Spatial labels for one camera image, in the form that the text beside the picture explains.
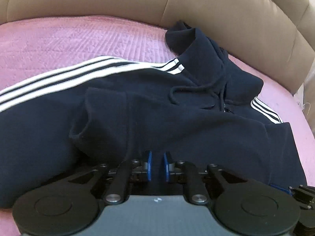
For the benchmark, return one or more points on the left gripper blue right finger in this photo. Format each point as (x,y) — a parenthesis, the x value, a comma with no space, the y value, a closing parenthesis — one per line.
(168,167)

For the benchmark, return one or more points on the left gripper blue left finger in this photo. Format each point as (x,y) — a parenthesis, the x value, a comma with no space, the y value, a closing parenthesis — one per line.
(147,165)

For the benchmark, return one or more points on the navy hoodie with white stripes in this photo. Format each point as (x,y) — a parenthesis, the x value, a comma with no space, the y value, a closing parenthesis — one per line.
(199,106)

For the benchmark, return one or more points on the pink quilted bedspread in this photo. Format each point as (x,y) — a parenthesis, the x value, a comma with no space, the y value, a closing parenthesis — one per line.
(104,200)

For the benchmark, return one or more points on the beige leather headboard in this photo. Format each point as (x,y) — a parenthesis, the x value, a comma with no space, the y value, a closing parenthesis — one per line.
(274,36)

